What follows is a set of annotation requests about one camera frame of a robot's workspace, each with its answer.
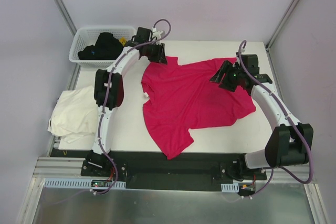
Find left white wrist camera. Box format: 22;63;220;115
151;28;165;41

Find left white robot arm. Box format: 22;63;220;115
86;27;167;176

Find white cable duct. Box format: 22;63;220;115
220;183;239;193
44;178;126;190

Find pink t shirt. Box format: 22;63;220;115
141;57;256;159

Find right aluminium frame post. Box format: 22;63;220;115
265;0;301;52

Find left white cable duct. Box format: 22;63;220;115
44;178;126;190

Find right white cable duct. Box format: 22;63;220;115
220;183;239;193

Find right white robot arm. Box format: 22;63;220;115
210;55;313;184

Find black t shirt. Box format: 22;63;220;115
78;32;124;61

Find white plastic laundry basket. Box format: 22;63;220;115
69;25;136;69

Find white t shirt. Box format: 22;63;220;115
48;86;98;143

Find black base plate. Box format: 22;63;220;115
80;150;274;190

